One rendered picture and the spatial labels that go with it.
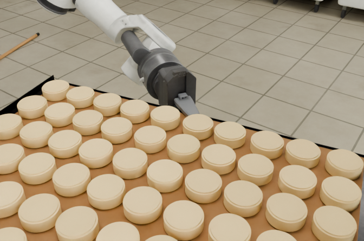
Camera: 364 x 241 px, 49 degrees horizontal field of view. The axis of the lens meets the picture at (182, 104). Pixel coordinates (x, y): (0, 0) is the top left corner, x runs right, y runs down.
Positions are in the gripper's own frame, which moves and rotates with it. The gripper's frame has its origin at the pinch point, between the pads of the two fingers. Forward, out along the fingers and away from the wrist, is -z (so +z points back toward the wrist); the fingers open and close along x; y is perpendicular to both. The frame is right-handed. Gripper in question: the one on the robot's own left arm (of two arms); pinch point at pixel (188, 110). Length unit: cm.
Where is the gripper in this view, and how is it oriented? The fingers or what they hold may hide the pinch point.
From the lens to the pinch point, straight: 71.8
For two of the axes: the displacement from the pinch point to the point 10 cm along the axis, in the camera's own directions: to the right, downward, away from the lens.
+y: 9.3, -1.9, 3.1
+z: -3.6, -5.2, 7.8
